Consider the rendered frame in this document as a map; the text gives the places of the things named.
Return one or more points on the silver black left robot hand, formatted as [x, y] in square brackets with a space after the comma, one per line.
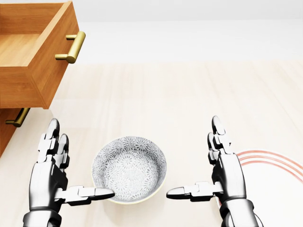
[43, 179]

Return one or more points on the grey floral patterned bowl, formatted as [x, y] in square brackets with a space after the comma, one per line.
[129, 169]

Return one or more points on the white plate with red rings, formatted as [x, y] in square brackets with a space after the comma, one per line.
[267, 186]

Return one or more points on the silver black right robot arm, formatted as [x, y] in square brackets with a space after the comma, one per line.
[241, 214]

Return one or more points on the open wooden drawer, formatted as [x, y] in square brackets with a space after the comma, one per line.
[33, 54]

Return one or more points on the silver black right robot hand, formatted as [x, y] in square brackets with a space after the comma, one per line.
[230, 175]

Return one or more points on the closed wooden drawer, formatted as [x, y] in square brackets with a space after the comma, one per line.
[8, 131]

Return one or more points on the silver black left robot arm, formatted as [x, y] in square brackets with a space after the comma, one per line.
[41, 217]

